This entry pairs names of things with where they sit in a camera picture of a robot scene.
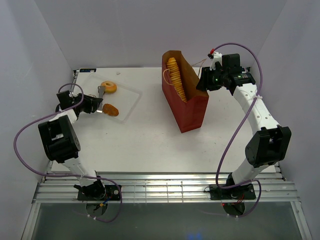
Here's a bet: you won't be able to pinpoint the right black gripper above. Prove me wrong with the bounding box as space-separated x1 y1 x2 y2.
195 66 228 92

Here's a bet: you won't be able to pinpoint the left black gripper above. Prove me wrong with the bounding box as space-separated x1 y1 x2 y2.
72 92 103 114

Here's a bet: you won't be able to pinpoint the metal tongs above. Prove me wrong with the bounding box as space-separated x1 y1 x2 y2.
97 85 106 113

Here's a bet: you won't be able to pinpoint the ring donut bread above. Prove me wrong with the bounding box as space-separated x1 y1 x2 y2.
100 81 118 94

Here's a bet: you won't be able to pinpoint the red paper bag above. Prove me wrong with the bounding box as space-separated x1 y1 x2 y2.
162 50 209 133

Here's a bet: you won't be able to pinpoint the long ridged bread loaf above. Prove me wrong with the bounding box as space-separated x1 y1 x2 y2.
166 57 187 103

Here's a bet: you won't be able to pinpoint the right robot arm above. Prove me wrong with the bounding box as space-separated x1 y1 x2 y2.
196 51 292 199

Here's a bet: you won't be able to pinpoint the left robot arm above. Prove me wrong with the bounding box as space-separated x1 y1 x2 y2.
38 90 106 200

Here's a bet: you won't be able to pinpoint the brown glazed bread piece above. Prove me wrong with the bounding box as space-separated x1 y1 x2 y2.
102 103 119 117

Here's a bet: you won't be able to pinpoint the clear plastic tray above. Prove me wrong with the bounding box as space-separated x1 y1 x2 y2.
72 72 142 125

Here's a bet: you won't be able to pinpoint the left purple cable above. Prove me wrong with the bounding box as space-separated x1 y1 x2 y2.
12 83 123 223

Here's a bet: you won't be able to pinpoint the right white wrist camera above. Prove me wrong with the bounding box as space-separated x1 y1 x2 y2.
208 48 222 70

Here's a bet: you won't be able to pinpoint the aluminium frame rail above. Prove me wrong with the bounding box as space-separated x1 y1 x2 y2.
33 171 300 204

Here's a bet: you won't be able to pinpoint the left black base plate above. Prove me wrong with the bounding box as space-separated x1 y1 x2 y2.
76 185 121 202

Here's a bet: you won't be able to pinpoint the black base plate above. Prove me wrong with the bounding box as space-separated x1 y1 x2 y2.
208 183 256 200
76 185 121 202

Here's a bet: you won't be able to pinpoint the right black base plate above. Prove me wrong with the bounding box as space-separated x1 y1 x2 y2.
208 183 256 200

